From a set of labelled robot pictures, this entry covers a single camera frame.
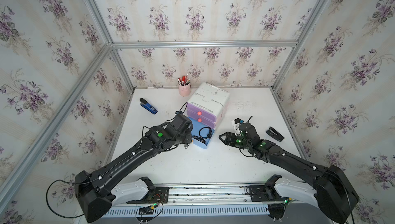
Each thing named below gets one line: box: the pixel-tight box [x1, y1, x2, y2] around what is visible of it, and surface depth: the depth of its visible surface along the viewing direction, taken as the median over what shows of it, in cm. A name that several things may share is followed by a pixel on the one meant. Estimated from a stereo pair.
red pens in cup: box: [177, 72, 191, 86], surface depth 113 cm
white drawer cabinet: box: [187, 81, 231, 127], surface depth 87 cm
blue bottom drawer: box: [187, 116, 216, 149], surface depth 94 cm
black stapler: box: [265, 126, 285, 143], surface depth 95 cm
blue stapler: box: [139, 97, 158, 115], surface depth 109 cm
